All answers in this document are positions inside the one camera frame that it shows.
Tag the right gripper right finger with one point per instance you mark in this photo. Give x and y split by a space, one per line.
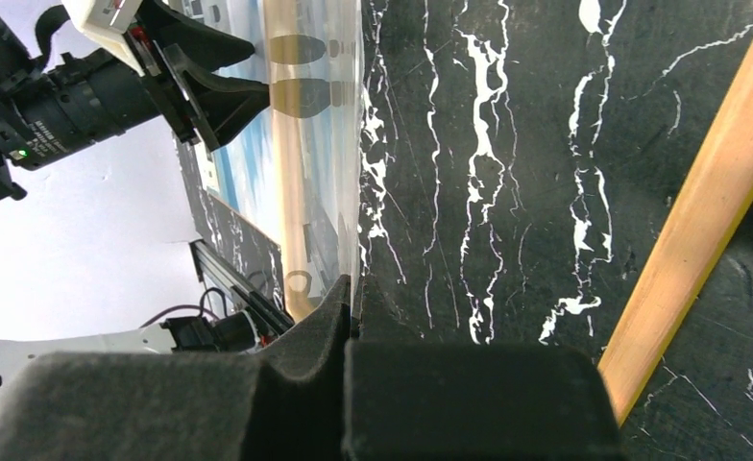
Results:
409 399

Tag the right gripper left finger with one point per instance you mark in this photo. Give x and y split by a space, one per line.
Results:
281 403

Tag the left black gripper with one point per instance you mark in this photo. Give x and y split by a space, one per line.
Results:
84 101

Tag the yellow wooden picture frame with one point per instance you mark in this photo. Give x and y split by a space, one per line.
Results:
713 199

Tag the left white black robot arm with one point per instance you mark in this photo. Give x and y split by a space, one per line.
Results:
55 36

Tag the building and sky photo board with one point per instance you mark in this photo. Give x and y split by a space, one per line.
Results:
239 175

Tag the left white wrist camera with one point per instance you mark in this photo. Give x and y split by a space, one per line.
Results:
106 22

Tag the aluminium rail with black bases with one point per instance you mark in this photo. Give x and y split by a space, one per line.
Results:
245 315

